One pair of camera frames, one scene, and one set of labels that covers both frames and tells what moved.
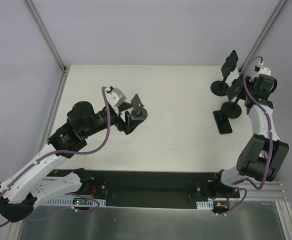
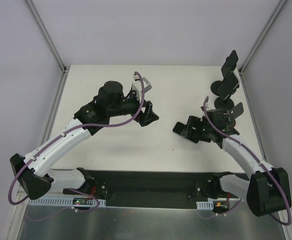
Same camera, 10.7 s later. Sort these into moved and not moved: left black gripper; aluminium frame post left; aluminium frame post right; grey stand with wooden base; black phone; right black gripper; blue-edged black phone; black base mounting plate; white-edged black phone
Moved: left black gripper; grey stand with wooden base; white-edged black phone; right black gripper; blue-edged black phone
Not moved: aluminium frame post left; black phone; aluminium frame post right; black base mounting plate
